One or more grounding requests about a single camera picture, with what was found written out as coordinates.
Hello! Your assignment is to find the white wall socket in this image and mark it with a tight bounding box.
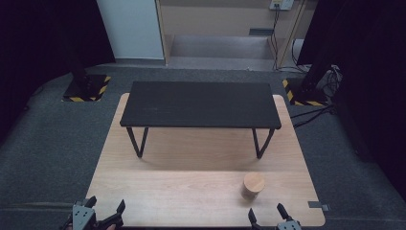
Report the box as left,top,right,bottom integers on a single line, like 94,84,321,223
269,0,295,12

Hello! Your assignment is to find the black stand pole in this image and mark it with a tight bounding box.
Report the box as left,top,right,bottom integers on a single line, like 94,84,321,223
65,37,94,92
301,47,336,94

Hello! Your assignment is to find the black hanging cable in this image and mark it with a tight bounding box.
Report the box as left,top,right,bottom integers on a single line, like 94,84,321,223
269,9,282,71

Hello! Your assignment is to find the black curtain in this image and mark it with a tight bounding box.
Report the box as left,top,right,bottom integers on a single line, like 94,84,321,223
296,0,406,202
0,0,117,142

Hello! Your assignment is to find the round wooden cylinder box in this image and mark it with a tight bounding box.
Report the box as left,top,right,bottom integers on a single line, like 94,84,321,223
240,172,266,202

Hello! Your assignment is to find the black floor cable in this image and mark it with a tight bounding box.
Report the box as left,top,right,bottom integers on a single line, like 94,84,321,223
289,104,337,130

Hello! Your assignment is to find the grey tape strip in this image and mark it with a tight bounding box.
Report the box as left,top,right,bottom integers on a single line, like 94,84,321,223
307,200,331,212

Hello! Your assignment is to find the white panel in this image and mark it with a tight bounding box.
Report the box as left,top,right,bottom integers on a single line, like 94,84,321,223
96,0,165,60

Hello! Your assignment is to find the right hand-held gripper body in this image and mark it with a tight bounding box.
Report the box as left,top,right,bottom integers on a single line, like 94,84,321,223
275,219,303,230

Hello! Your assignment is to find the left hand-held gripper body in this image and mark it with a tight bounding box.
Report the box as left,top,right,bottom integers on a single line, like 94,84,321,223
65,198,98,230

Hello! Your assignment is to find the striped black stand base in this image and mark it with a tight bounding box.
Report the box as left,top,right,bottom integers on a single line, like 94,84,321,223
61,74,112,103
282,78,329,107

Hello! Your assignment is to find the bundle of grey cables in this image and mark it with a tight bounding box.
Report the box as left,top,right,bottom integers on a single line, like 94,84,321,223
315,64,344,102

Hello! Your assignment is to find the black low shelf riser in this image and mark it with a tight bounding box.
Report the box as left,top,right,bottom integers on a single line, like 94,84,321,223
119,80,282,160

